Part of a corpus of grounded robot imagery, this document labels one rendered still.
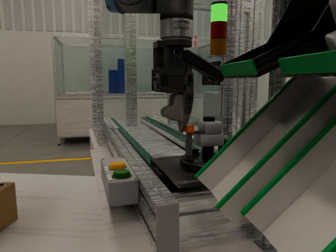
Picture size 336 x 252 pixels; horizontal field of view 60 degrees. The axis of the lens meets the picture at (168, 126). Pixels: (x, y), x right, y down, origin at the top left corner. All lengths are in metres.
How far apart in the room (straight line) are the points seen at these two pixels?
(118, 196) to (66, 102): 5.00
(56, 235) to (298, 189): 0.49
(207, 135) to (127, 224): 0.28
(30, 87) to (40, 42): 1.24
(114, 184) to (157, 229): 0.17
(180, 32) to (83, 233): 0.48
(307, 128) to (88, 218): 0.53
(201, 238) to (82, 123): 5.15
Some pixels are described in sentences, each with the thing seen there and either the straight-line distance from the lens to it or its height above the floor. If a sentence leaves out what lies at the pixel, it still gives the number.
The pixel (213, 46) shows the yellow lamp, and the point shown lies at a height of 1.29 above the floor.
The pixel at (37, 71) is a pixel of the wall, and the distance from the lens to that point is 8.77.
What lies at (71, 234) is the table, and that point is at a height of 0.86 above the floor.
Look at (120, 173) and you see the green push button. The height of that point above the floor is 0.97.
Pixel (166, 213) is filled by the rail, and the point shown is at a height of 0.94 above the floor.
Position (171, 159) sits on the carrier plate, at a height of 0.97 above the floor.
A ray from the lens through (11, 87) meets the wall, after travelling 8.91.
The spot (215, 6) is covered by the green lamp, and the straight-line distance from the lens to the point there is 0.94.
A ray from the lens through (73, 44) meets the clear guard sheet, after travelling 5.68.
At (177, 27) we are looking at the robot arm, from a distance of 0.66.
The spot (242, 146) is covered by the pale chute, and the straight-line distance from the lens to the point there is 0.53.
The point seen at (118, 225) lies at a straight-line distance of 0.70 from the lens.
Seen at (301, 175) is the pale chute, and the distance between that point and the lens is 0.41.
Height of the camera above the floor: 1.18
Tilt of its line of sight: 9 degrees down
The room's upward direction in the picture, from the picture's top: straight up
